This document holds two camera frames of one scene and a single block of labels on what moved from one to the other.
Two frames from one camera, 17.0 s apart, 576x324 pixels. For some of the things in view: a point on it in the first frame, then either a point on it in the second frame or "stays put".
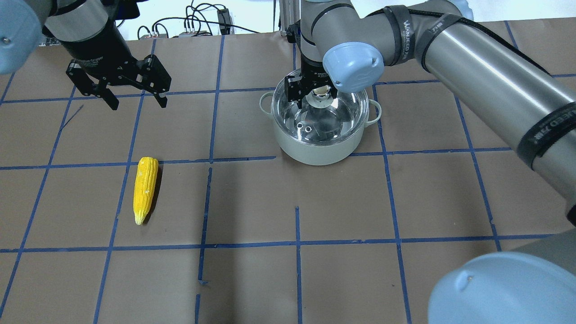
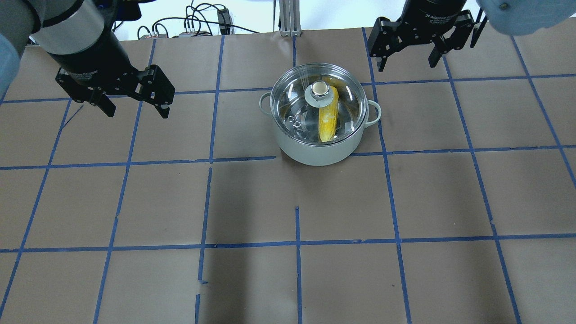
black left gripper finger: (162, 101) → (164, 112)
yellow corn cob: (145, 180) → (327, 118)
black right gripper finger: (334, 92) → (440, 47)
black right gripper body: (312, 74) → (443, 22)
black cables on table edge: (204, 19) stays put
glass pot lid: (323, 119) stays put
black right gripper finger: (299, 98) → (384, 60)
